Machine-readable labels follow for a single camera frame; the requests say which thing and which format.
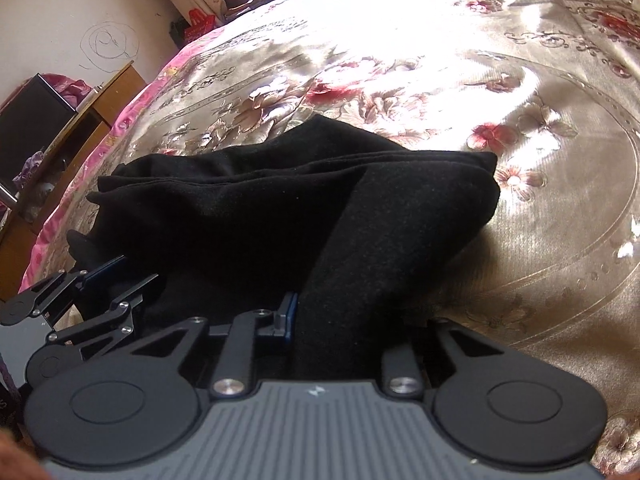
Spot black pants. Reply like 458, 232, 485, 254
67, 113, 501, 382

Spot pink cloth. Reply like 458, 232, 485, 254
42, 73, 94, 107

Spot dark green bag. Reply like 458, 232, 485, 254
169, 17, 189, 50

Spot black television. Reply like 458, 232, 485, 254
0, 73, 79, 197

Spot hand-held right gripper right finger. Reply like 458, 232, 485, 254
381, 317, 482, 397

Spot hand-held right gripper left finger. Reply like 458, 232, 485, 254
124, 292, 301, 397

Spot red plastic bag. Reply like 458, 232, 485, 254
182, 9, 217, 45

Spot wooden tv cabinet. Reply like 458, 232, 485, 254
0, 60, 147, 302

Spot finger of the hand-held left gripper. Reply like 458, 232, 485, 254
0, 254, 128, 327
44, 272, 160, 347

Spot purple floral cloth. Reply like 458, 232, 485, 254
12, 149, 49, 187

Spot floral satin bedspread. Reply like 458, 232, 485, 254
20, 0, 640, 480

